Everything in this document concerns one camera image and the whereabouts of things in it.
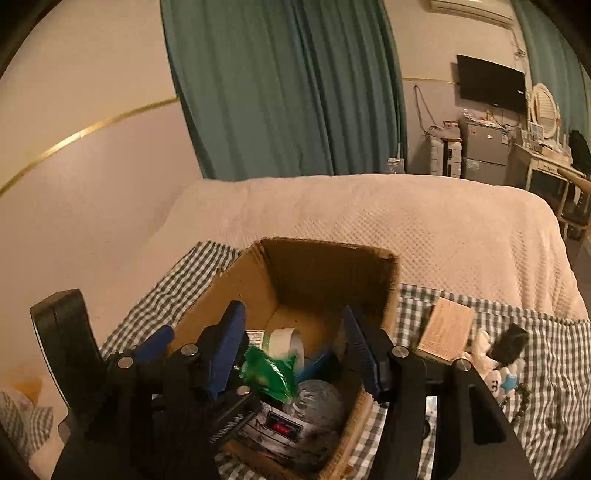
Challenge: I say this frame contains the checkered pillow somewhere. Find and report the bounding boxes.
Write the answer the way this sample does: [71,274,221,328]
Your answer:
[0,390,54,462]

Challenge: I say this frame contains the wide green curtain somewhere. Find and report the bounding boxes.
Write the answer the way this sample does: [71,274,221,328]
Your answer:
[159,0,407,182]

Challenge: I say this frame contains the dark bead chain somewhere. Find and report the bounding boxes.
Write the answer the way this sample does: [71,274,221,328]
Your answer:
[510,385,532,425]

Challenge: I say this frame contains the wall cable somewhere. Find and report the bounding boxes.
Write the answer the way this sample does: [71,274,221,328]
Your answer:
[413,84,435,134]

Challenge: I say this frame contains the white bed blanket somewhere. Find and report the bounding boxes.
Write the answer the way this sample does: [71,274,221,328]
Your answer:
[148,173,589,321]

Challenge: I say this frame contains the wooden chair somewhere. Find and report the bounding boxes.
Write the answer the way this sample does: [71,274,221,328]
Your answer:
[556,166,591,241]

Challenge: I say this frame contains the small black object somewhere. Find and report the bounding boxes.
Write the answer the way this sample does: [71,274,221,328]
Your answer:
[489,323,530,363]

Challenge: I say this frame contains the black backpack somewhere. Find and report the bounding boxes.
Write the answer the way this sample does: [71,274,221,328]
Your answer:
[568,130,591,162]

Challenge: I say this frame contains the tan rectangular box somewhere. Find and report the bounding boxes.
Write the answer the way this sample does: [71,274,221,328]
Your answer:
[416,296,476,365]

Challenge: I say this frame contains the white air conditioner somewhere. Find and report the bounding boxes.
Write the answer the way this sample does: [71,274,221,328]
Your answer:
[425,0,514,26]

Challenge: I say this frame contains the clear plastic water bottle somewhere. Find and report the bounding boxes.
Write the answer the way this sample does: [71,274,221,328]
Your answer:
[281,378,347,428]

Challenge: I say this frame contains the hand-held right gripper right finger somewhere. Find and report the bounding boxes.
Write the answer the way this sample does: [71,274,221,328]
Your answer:
[342,305,536,480]

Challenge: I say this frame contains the green plastic packet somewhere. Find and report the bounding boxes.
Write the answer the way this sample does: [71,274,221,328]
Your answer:
[240,346,301,402]

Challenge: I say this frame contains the silver packet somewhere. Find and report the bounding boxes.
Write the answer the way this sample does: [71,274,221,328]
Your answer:
[231,399,342,467]

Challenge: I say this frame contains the grey checkered cloth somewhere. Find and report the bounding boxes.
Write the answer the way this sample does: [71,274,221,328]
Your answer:
[99,240,591,480]

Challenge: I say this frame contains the black wall television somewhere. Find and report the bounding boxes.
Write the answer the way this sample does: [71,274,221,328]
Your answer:
[456,54,527,114]

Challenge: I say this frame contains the white tape roll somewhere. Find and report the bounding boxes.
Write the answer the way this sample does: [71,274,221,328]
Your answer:
[267,327,305,365]

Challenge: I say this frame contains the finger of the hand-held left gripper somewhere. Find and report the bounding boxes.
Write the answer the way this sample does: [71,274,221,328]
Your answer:
[205,387,262,446]
[106,325,175,379]

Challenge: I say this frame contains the oval white vanity mirror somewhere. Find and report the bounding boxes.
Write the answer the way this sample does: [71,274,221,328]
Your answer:
[527,83,561,139]

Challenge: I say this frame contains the white drawer unit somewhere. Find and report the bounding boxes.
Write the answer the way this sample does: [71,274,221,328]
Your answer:
[428,136,462,178]

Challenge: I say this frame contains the grey mini fridge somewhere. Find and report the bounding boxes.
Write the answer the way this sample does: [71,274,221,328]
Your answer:
[459,116,513,185]

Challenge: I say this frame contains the white plush toy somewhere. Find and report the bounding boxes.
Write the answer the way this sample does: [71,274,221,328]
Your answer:
[466,328,497,365]

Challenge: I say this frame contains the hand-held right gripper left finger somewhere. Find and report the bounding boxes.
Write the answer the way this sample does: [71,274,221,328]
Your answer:
[178,300,250,402]

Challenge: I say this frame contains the brown cardboard box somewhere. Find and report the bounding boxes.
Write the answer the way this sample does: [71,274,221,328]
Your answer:
[173,237,402,480]

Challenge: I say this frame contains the narrow green curtain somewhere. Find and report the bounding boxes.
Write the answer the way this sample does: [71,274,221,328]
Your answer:
[510,0,591,139]

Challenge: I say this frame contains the white dressing table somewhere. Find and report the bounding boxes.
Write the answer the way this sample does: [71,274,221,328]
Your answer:
[512,138,585,195]

